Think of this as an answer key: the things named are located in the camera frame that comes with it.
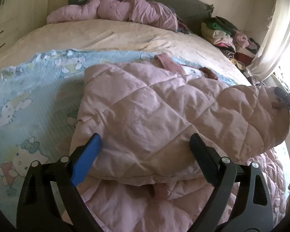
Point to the pink puffer coat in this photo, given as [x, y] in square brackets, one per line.
[123, 8]

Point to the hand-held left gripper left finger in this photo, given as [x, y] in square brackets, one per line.
[87, 159]

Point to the cream curtain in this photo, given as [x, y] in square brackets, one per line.
[273, 48]

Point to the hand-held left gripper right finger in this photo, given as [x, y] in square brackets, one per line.
[206, 159]

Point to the blue cartoon cat blanket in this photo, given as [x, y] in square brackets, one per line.
[38, 89]

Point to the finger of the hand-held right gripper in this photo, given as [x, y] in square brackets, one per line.
[287, 99]

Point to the pink quilted jacket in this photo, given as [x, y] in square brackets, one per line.
[159, 116]

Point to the bed with beige bedspread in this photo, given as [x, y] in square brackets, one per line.
[111, 36]

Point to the grey padded headboard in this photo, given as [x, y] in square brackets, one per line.
[183, 4]

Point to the cream built-in wardrobe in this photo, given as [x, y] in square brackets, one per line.
[14, 17]

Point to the pile of folded clothes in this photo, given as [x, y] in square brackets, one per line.
[220, 33]

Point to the striped dark garment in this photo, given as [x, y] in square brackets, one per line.
[183, 27]

